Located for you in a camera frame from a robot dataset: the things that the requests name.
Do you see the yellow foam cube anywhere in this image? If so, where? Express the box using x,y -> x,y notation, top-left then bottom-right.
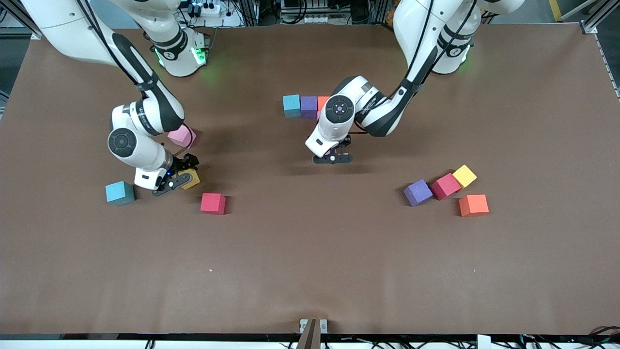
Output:
452,164 -> 478,190
180,167 -> 201,190

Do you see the red foam cube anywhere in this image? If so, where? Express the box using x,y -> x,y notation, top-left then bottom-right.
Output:
201,192 -> 227,215
431,173 -> 462,201

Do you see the purple foam cube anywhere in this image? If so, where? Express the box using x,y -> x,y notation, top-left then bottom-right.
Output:
404,179 -> 434,207
300,96 -> 319,120

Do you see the paper table cover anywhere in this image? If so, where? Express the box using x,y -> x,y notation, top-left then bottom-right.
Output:
0,22 -> 620,336

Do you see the electronics rack unit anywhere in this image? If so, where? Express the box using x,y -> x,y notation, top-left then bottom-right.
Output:
280,0 -> 331,25

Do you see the white power strip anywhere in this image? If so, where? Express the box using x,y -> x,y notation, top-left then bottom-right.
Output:
186,1 -> 222,17

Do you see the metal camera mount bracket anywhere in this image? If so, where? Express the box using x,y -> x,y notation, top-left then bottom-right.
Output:
299,318 -> 328,349

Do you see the aluminium frame profile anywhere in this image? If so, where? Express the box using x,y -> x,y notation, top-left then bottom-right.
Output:
0,0 -> 42,40
581,0 -> 620,34

